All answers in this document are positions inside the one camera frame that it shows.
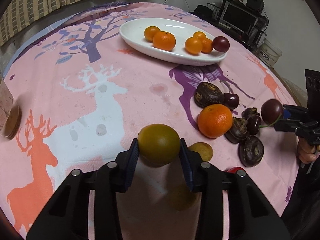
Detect dark red cherry with stem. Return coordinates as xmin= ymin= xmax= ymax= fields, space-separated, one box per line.
xmin=259 ymin=99 xmax=284 ymax=128

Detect large orange tangerine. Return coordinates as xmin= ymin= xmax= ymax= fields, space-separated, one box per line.
xmin=197 ymin=104 xmax=233 ymax=139

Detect dark red plum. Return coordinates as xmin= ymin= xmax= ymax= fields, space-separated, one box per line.
xmin=213 ymin=36 xmax=230 ymax=53

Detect greenish yellow citrus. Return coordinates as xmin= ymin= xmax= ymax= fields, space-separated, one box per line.
xmin=138 ymin=124 xmax=181 ymax=166

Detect right hand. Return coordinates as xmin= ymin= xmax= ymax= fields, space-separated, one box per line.
xmin=297 ymin=137 xmax=319 ymax=164

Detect dark brown water chestnut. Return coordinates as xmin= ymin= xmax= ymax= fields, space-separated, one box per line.
xmin=194 ymin=82 xmax=224 ymax=108
xmin=238 ymin=136 xmax=264 ymax=167
xmin=225 ymin=117 xmax=248 ymax=144

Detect white plastic bucket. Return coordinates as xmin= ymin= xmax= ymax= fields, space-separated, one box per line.
xmin=258 ymin=39 xmax=283 ymax=68

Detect small yellow-green kumquat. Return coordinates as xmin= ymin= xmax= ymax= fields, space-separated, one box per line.
xmin=188 ymin=142 xmax=214 ymax=162

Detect black shelf with monitor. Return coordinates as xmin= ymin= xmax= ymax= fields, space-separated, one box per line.
xmin=192 ymin=0 xmax=269 ymax=52

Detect small orange kumquat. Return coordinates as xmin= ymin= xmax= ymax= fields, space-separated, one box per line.
xmin=193 ymin=31 xmax=207 ymax=40

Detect pink cup with lid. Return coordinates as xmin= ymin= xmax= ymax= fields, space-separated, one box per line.
xmin=0 ymin=76 xmax=22 ymax=140

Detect pink deer print tablecloth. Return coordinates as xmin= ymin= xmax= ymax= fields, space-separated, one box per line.
xmin=1 ymin=3 xmax=294 ymax=237

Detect orange mandarin with stem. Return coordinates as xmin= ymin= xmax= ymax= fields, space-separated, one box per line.
xmin=152 ymin=31 xmax=176 ymax=51

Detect small orange mandarin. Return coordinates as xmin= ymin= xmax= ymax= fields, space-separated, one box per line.
xmin=144 ymin=26 xmax=161 ymax=42

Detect white oval plate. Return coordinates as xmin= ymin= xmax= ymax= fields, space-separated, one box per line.
xmin=119 ymin=18 xmax=227 ymax=66

